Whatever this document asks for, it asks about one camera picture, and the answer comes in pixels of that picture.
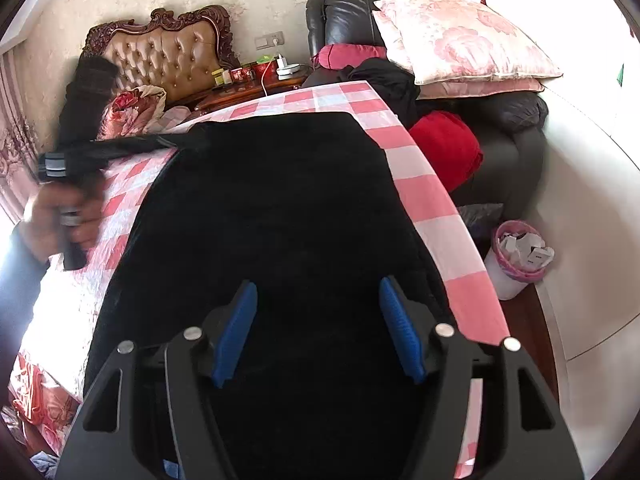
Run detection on dark wooden nightstand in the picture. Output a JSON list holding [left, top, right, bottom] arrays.
[[192, 72, 312, 114]]

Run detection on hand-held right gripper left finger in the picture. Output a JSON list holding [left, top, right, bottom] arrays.
[[54, 280, 259, 480]]

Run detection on red floral bed cover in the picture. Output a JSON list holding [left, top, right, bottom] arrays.
[[9, 349, 85, 457]]

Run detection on large pink floral pillow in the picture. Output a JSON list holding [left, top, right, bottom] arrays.
[[372, 0, 564, 87]]

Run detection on pink patterned curtain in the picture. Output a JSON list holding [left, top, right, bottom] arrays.
[[0, 49, 42, 222]]

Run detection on red cloth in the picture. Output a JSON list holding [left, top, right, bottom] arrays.
[[408, 109, 484, 194]]

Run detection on person's left hand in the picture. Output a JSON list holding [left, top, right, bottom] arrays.
[[22, 176, 107, 262]]

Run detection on pink-lined white trash bin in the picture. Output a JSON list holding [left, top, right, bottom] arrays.
[[482, 219, 556, 302]]

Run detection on black leather sofa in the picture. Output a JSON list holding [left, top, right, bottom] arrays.
[[304, 0, 549, 217]]

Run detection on black clothes pile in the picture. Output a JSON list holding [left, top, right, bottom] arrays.
[[304, 57, 422, 129]]

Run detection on tufted leather carved headboard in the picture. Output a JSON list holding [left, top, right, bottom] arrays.
[[82, 5, 242, 112]]

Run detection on dark padded garment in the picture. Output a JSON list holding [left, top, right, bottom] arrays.
[[464, 92, 549, 134]]

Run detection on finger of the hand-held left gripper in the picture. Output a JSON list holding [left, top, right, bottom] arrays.
[[97, 132, 180, 162]]

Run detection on black pants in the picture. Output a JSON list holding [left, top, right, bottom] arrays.
[[57, 54, 454, 480]]

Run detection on pink checked bed sheet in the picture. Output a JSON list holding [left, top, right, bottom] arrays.
[[19, 80, 512, 480]]

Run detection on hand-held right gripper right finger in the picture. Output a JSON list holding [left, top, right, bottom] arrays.
[[378, 275, 586, 480]]

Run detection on person's blue jeans leg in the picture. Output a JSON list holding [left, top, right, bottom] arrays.
[[29, 452, 64, 480]]

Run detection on small pink pillow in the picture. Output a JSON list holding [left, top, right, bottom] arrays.
[[159, 105, 194, 132]]

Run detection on flat pink pillow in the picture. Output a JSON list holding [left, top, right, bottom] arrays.
[[417, 77, 547, 102]]

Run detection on black plastic bag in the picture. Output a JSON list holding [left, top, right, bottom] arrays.
[[457, 202, 504, 242]]

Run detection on white charger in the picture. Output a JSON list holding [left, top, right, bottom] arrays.
[[274, 52, 311, 81]]

